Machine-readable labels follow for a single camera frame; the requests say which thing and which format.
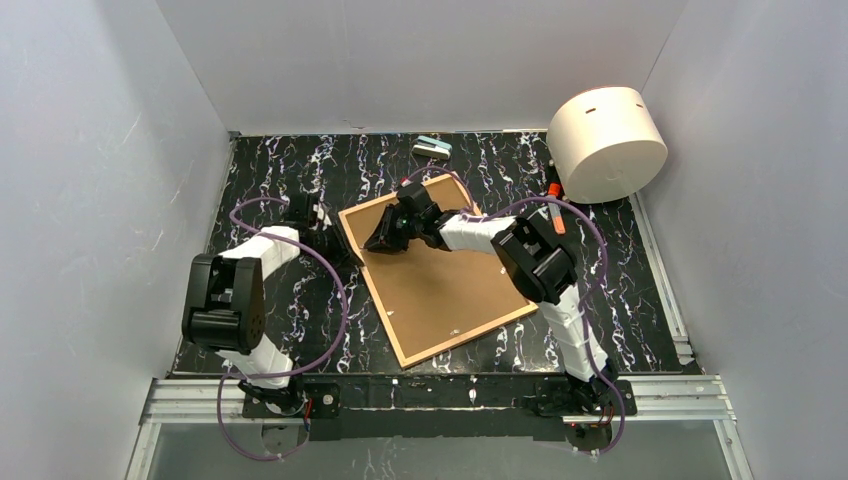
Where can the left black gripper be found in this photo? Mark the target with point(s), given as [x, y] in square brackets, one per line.
[332, 239]

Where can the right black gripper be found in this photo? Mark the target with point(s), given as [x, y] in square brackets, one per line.
[396, 225]

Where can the brown cardboard backing board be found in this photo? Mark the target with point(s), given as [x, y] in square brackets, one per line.
[437, 298]

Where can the light wooden picture frame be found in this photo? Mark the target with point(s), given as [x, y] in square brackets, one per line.
[464, 341]

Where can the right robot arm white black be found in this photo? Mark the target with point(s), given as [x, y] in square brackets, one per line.
[537, 260]

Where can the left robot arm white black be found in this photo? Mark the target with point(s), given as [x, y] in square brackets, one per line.
[224, 311]

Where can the orange grey marker pen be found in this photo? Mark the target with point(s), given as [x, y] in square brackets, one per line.
[554, 191]

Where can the white cylindrical container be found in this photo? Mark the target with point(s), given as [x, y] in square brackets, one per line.
[605, 145]

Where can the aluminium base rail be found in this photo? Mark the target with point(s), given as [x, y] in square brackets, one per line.
[657, 398]

